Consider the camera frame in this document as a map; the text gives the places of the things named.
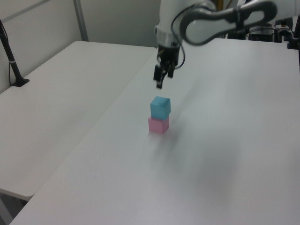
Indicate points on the black camera stand pole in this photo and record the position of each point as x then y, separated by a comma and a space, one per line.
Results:
12, 65

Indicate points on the black equipment box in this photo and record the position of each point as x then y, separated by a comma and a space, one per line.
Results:
264, 35

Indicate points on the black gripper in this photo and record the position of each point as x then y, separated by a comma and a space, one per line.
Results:
168, 55

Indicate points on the pink cube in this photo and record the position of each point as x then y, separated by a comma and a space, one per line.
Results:
157, 125

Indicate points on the white side table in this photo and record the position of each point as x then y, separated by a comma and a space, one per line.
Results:
54, 105

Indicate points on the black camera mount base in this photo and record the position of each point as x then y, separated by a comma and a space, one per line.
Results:
294, 39

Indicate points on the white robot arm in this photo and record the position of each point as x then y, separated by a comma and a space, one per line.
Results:
206, 25

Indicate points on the blue cube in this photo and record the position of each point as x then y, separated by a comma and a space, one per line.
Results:
159, 109

